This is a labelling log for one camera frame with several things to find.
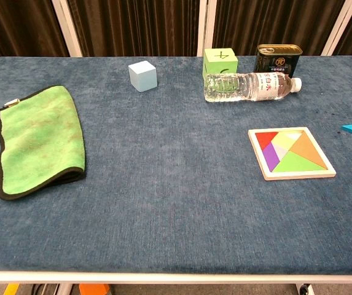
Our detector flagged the clear plastic water bottle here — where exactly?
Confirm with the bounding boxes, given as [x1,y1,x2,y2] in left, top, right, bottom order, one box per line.
[204,72,303,104]

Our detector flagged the wooden tangram puzzle tray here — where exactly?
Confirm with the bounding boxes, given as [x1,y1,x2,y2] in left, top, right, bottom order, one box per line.
[248,126,337,181]

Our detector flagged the purple tangram parallelogram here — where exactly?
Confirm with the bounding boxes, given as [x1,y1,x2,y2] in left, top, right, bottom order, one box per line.
[262,143,283,172]

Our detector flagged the light wooden easel leg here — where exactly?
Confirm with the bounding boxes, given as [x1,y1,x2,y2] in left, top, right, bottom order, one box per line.
[51,0,84,58]
[197,0,216,57]
[321,0,352,57]

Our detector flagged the orange object under table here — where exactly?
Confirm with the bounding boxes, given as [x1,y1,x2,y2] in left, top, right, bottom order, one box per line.
[78,283,111,295]

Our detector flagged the light blue cube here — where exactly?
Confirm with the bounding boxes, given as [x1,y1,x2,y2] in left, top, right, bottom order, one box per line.
[128,60,158,93]

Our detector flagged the red tangram triangle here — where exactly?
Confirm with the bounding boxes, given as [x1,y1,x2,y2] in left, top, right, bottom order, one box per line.
[254,132,279,151]

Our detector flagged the yellow tangram square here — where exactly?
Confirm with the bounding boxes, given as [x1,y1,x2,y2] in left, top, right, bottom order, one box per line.
[272,132,299,152]

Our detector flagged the orange tangram triangle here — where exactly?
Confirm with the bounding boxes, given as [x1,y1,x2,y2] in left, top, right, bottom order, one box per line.
[289,132,329,170]

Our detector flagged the black rectangular tin can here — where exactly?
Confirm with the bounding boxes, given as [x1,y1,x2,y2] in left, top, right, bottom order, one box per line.
[253,44,304,79]

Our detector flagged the blue fabric table cover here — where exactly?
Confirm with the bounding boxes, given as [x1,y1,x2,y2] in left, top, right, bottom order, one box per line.
[0,55,352,275]

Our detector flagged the pink triangular block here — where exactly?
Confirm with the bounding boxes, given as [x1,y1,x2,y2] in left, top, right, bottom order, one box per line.
[272,143,290,161]

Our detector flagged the green tangram triangle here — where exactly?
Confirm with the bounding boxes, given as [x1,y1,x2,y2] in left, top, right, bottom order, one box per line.
[273,151,329,173]

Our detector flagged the green numbered foam cube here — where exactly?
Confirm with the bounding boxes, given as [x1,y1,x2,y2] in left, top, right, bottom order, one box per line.
[202,48,238,77]

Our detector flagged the green microfibre cloth black trim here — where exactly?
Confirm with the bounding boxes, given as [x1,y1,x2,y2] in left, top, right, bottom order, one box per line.
[0,85,87,202]

